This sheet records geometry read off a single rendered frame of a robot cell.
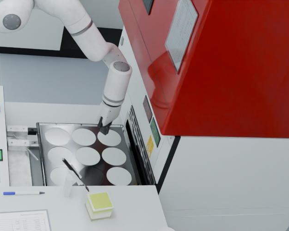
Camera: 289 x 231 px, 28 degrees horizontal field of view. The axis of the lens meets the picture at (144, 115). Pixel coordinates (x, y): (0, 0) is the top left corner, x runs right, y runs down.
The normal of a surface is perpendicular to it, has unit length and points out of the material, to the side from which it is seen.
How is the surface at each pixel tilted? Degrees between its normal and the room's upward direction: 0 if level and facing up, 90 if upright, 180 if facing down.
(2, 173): 0
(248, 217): 90
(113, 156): 0
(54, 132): 0
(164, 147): 90
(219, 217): 90
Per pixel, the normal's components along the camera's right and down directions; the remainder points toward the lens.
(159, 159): -0.95, -0.03
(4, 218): 0.24, -0.74
